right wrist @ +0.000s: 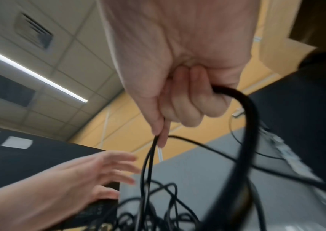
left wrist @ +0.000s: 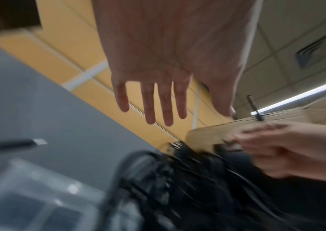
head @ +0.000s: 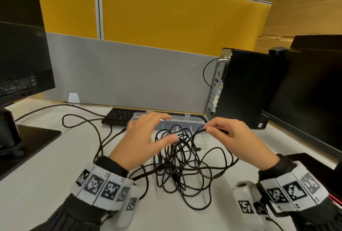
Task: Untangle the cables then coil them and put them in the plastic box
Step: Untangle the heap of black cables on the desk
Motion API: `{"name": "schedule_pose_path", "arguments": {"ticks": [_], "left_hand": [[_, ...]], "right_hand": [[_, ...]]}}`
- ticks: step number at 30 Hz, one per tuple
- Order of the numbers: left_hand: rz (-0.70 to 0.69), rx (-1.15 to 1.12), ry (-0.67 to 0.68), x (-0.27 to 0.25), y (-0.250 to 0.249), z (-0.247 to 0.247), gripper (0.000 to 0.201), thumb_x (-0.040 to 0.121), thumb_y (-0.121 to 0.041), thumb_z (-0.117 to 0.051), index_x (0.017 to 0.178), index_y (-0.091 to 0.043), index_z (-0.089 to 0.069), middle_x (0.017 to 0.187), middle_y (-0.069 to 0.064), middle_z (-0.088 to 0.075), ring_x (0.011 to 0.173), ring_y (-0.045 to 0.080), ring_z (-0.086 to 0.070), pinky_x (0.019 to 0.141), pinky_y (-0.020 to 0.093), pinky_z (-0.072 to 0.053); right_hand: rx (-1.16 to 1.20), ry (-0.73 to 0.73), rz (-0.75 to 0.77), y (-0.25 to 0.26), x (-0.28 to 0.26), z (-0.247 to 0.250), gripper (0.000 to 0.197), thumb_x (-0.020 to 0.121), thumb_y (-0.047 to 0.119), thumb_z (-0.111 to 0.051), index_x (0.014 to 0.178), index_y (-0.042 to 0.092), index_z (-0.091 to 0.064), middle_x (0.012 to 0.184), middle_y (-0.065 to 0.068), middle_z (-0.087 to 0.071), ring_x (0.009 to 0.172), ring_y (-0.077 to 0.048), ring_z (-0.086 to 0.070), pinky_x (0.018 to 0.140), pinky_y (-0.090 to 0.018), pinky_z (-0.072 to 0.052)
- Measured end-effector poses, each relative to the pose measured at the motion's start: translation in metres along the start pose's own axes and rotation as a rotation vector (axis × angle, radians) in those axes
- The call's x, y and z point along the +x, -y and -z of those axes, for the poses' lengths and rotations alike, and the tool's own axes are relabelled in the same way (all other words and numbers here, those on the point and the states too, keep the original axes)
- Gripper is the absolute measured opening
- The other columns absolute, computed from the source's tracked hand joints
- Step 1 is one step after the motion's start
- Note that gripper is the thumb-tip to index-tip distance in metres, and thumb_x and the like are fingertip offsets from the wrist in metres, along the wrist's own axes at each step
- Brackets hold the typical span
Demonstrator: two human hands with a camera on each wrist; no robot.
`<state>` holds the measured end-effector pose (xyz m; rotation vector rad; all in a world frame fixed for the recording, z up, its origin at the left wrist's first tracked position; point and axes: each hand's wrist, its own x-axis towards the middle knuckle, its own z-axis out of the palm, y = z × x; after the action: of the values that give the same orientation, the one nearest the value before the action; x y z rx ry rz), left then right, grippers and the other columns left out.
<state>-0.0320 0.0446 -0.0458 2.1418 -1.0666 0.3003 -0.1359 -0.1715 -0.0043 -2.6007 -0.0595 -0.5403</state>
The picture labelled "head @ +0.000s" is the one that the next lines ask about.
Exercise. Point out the person's right hand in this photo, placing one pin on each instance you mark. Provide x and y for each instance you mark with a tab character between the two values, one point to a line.
245	145

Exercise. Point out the person's left hand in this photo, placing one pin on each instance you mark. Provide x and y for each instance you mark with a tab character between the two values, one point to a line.
139	145

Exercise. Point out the clear plastic compartment box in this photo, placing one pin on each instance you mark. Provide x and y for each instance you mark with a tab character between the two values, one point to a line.
184	121

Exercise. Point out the person's right forearm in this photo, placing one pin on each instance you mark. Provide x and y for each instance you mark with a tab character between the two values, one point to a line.
315	220

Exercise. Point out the person's left forearm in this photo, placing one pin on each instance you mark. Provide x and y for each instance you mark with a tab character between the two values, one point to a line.
69	217

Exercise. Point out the brown cardboard box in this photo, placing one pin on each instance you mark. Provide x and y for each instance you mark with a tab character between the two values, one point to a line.
304	6

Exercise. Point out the black keyboard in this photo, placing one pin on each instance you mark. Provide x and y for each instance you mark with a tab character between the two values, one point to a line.
117	116

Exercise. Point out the left wrist marker band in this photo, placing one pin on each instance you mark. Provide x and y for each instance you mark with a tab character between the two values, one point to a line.
104	188

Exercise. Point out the wrist marker band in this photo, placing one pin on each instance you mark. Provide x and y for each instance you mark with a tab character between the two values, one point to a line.
294	188
104	188

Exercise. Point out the black desktop computer tower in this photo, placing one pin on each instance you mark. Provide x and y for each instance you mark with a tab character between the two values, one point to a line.
245	86

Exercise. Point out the right wrist marker band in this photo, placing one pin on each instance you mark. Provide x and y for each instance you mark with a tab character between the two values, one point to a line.
294	188

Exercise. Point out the grey desk partition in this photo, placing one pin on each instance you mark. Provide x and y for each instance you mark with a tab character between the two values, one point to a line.
128	76

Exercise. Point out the wide black monitor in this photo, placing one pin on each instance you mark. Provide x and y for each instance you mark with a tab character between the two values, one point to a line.
312	92

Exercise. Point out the grey webcam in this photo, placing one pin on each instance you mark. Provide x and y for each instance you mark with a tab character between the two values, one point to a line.
278	50

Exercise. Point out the yellow partition panel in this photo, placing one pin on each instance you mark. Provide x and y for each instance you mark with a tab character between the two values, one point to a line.
173	14

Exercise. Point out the black monitor with square stand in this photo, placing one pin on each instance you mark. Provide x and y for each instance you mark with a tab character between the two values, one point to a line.
21	52

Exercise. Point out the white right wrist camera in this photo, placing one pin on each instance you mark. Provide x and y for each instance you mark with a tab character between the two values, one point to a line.
245	201

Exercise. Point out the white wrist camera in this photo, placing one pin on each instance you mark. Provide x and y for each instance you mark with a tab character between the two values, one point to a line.
129	206
245	201

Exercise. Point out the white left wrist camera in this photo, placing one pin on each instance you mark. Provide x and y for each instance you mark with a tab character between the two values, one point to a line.
129	206

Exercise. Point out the small white plastic bracket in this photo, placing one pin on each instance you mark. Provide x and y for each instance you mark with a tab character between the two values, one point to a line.
74	98

